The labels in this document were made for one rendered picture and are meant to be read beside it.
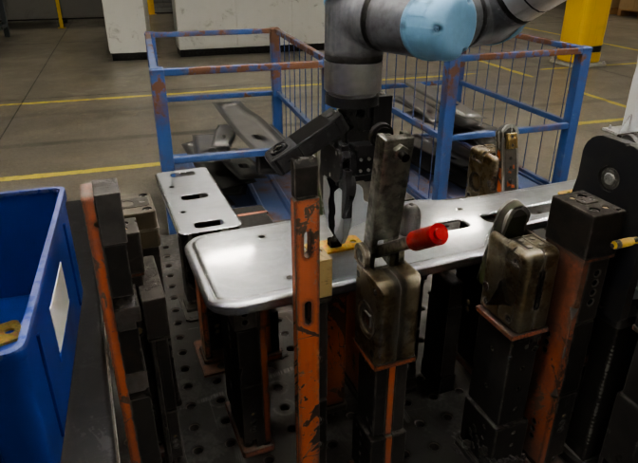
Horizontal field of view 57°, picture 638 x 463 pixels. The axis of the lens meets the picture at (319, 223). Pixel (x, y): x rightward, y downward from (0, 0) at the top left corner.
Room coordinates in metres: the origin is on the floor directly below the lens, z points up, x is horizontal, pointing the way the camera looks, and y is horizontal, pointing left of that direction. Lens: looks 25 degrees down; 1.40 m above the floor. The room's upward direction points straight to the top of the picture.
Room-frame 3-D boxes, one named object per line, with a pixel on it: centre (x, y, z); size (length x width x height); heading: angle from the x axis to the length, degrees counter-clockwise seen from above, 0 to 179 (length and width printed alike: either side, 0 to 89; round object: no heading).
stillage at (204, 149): (3.09, 0.47, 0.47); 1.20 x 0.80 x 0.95; 16
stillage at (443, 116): (3.42, -0.79, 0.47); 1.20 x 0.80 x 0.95; 18
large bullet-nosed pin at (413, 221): (0.81, -0.14, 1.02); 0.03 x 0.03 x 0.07
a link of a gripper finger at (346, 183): (0.74, -0.03, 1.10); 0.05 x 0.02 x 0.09; 22
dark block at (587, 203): (0.65, -0.33, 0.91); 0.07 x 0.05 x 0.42; 22
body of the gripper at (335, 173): (0.77, -0.05, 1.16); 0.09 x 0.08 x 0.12; 111
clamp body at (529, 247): (0.64, -0.26, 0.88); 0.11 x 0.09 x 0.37; 22
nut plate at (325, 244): (0.76, -0.02, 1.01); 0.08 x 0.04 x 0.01; 112
